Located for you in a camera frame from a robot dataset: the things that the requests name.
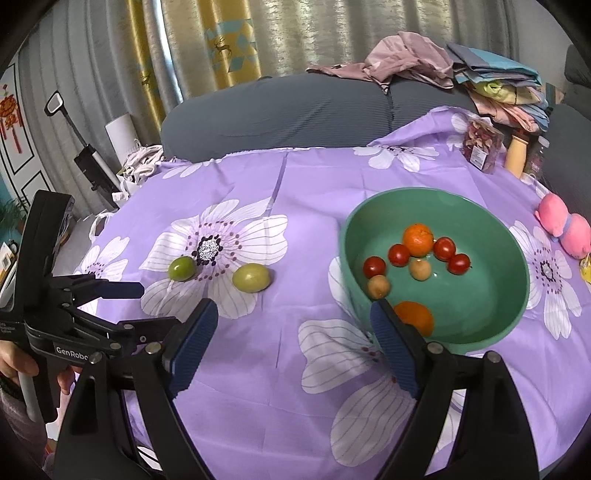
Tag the yellow patterned curtain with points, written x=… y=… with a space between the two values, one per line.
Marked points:
x=323 y=37

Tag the person's left hand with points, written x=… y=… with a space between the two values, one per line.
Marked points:
x=16 y=362

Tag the green potted plant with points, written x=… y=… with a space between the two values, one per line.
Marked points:
x=11 y=212

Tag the beige bottle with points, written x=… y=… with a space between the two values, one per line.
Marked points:
x=515 y=157

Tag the grey armchair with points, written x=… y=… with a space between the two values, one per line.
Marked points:
x=572 y=129

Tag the small yellow toy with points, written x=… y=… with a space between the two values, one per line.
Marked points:
x=586 y=272

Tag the person's left forearm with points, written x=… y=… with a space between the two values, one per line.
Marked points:
x=18 y=429

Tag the black stick device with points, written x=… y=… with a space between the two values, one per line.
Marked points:
x=90 y=161

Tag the clear dark bottle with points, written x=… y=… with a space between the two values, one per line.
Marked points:
x=538 y=159

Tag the purple floral tablecloth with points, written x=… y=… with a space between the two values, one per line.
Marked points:
x=300 y=207

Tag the green plum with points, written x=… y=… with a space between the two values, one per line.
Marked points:
x=250 y=277
x=181 y=268

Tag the snack bag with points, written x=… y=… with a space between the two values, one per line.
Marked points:
x=482 y=143

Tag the grey sofa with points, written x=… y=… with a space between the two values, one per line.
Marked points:
x=286 y=115

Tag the red cherry tomato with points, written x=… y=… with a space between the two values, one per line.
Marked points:
x=459 y=264
x=444 y=249
x=374 y=267
x=399 y=254

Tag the white plastic bags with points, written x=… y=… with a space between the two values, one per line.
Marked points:
x=143 y=159

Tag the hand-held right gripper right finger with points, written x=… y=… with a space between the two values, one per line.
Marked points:
x=397 y=350

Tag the pink plush toy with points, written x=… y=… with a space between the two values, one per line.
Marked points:
x=570 y=230

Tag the red knot wall decoration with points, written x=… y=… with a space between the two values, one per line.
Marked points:
x=10 y=110

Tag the white box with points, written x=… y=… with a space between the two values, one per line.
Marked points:
x=121 y=134

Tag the small beige fruit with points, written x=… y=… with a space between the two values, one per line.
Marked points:
x=378 y=286
x=420 y=270

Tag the orange tangerine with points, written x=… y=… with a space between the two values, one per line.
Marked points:
x=418 y=318
x=418 y=240

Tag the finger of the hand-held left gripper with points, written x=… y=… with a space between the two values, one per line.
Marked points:
x=138 y=330
x=120 y=290

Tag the green bowl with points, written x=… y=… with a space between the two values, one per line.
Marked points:
x=485 y=286

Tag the pink crumpled clothes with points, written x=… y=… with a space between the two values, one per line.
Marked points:
x=406 y=55

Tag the pile of folded clothes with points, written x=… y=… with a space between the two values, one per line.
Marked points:
x=498 y=69

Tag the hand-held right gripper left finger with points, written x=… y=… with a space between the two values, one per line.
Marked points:
x=194 y=346

